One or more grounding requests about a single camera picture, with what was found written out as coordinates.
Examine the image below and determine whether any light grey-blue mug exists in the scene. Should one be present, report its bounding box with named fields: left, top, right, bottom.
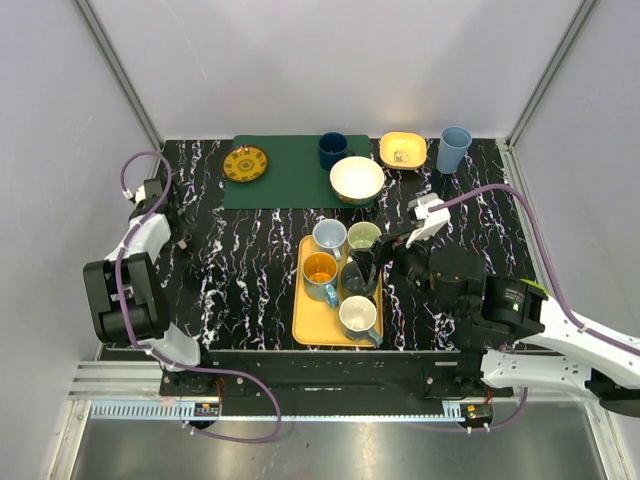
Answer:
left=312, top=219, right=347, bottom=263

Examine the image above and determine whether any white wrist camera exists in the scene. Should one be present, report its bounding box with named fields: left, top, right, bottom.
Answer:
left=406, top=193, right=451, bottom=248
left=123, top=178, right=164, bottom=204

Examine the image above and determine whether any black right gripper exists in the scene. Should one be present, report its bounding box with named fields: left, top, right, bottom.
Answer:
left=349, top=220, right=461, bottom=319

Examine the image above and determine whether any dark green mat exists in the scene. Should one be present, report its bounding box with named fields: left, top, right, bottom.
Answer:
left=223, top=135, right=373, bottom=210

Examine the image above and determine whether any yellow square dish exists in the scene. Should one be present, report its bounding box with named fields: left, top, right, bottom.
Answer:
left=379, top=132, right=428, bottom=170

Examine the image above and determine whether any dark grey mug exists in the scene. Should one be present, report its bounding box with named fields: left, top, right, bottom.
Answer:
left=341, top=261, right=376, bottom=298

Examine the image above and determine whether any slate blue hexagonal mug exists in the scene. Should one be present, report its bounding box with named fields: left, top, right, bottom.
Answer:
left=339, top=296, right=382, bottom=348

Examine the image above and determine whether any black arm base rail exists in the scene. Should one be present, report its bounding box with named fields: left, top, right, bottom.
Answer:
left=159, top=350, right=513, bottom=417

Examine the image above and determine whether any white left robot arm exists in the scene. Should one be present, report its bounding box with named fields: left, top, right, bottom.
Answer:
left=83, top=178, right=216, bottom=396

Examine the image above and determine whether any blue butterfly mug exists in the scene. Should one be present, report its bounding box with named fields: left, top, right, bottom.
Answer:
left=302, top=252, right=339, bottom=309

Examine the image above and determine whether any white bowl patterned rim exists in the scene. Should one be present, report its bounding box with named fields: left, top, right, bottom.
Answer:
left=329, top=156, right=385, bottom=207

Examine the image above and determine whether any pale green mug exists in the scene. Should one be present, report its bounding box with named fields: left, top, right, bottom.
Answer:
left=347, top=221, right=382, bottom=250

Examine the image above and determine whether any navy blue mug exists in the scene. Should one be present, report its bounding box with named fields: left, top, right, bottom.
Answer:
left=318, top=132, right=354, bottom=171

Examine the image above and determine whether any light blue plastic cup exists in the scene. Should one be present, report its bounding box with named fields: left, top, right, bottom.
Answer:
left=436, top=126, right=472, bottom=175

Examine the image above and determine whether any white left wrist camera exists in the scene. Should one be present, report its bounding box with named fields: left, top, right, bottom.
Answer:
left=123, top=178, right=164, bottom=204

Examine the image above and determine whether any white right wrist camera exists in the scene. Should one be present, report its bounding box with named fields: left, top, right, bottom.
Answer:
left=406, top=193, right=451, bottom=248

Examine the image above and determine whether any lime green plate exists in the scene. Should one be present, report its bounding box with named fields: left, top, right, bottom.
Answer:
left=520, top=279, right=549, bottom=295

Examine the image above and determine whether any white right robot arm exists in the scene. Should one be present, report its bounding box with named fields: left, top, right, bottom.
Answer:
left=350, top=235, right=639, bottom=417

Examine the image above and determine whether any orange plastic tray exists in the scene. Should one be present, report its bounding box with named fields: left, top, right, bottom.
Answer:
left=292, top=235, right=374, bottom=349

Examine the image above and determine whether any yellow patterned saucer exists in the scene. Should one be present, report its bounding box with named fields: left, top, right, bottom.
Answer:
left=222, top=145, right=269, bottom=183

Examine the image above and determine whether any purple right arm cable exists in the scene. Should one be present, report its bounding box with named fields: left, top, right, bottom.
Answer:
left=414, top=183, right=640, bottom=434

